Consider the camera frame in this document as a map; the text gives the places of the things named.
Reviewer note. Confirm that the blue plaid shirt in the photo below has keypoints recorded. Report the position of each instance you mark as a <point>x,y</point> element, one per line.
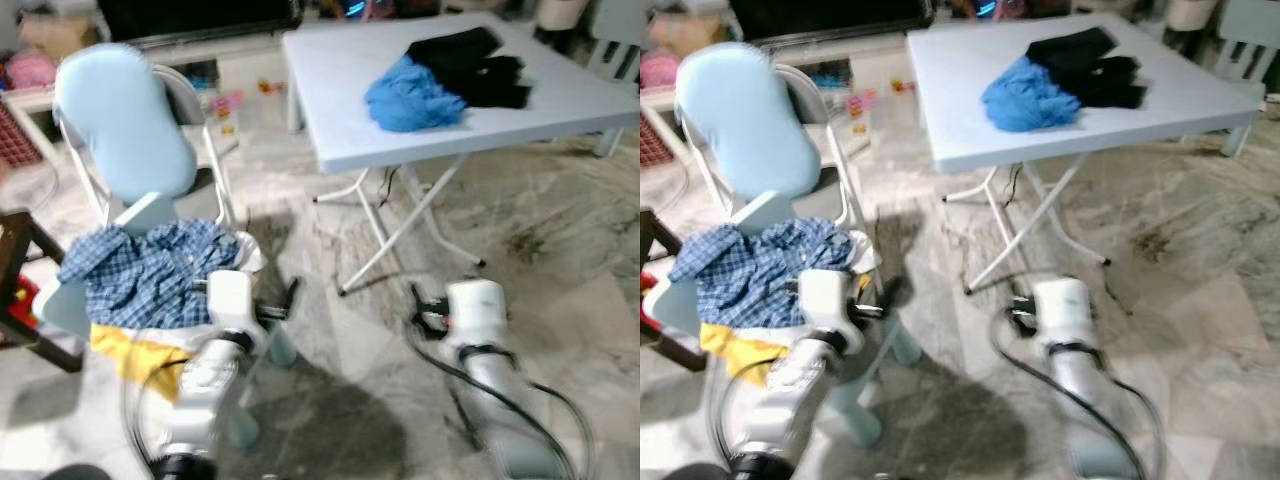
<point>140,275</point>
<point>760,275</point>

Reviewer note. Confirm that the blue towel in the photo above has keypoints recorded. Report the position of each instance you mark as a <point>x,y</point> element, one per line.
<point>1030,100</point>
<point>410,100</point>

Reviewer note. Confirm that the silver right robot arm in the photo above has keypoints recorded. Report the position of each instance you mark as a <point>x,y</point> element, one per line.
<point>1075,375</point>
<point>490,375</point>

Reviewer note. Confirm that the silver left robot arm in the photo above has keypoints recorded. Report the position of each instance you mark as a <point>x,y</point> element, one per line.
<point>200,400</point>
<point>790,400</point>

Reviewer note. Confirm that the yellow garment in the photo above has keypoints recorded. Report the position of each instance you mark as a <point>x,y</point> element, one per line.
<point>735,350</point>
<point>130,352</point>

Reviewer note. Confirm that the white folding table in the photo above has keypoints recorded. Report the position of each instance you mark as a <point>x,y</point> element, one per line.
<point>960,100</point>
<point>340,100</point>

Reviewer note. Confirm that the white metal folding chair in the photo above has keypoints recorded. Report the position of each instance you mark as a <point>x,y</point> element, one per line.
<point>812,95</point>
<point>190,95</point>

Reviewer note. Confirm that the pale blue cushion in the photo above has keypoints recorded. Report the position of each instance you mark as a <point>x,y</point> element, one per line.
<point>745,125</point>
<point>120,130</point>

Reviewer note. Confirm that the brown wooden stool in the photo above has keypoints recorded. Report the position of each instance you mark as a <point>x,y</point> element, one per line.
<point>648,235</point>
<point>15,235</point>

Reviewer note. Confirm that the black garment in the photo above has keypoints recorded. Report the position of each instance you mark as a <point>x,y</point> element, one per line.
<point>480,75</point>
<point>1095,75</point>

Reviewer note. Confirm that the red mesh basket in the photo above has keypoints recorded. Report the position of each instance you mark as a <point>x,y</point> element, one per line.
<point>652,145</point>
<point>18,140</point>

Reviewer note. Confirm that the black television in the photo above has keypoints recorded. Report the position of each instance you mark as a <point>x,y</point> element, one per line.
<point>200,18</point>
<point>830,18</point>

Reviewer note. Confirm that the pink bag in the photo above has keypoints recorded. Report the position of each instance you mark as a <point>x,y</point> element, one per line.
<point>30,70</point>
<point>658,70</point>

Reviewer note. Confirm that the beige round bin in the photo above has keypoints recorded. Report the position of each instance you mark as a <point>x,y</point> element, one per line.
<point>560,12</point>
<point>1192,12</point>

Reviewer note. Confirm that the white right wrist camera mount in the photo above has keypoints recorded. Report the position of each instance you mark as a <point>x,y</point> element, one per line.
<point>478,312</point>
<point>1065,310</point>

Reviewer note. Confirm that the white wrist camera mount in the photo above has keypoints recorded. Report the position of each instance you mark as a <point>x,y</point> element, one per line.
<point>478,312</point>
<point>230,300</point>
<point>1065,310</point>
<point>825,298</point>

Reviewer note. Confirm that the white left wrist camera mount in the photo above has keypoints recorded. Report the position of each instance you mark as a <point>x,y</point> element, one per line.
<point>230,300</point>
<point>825,298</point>

